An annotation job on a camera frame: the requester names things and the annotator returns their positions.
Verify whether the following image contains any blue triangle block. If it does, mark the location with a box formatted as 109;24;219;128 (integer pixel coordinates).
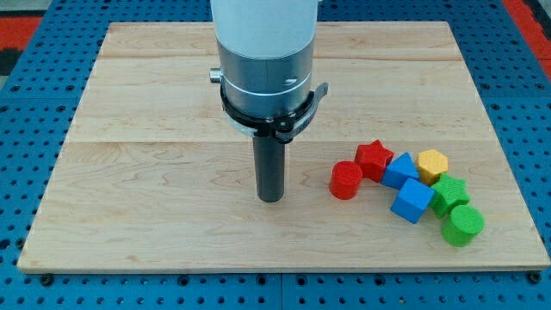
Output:
381;152;419;189

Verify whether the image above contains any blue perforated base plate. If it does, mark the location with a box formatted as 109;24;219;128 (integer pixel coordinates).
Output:
1;0;550;309

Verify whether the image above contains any black clamp ring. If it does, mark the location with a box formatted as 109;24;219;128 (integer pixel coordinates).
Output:
220;82;330;145

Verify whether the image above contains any yellow hexagon block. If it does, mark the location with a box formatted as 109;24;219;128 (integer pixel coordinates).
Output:
415;149;449;186

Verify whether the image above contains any wooden board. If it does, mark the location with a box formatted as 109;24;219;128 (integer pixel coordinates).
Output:
18;22;550;274

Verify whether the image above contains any red star block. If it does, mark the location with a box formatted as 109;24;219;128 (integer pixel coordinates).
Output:
354;139;394;183

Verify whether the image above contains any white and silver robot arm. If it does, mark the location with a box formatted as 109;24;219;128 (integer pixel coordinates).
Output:
211;0;327;143

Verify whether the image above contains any red cylinder block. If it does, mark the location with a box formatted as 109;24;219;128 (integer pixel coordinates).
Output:
329;161;362;200

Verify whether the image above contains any green cylinder block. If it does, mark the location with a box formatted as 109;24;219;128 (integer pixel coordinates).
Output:
441;205;486;247

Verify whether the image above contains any green star block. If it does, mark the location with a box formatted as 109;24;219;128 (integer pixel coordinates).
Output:
430;173;470;219

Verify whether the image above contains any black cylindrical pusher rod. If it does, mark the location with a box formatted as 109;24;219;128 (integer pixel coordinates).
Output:
252;137;285;202

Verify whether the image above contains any blue cube block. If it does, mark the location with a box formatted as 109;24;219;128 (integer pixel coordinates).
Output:
390;178;435;224

